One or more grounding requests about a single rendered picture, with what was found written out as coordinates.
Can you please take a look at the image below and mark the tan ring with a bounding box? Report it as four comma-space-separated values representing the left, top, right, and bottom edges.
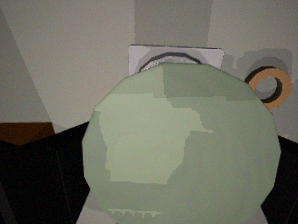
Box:
244, 66, 291, 110

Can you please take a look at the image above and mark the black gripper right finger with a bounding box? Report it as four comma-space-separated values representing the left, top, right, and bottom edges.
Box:
261, 135, 298, 224

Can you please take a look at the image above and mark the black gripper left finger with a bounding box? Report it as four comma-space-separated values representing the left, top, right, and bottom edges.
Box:
0, 121, 90, 224

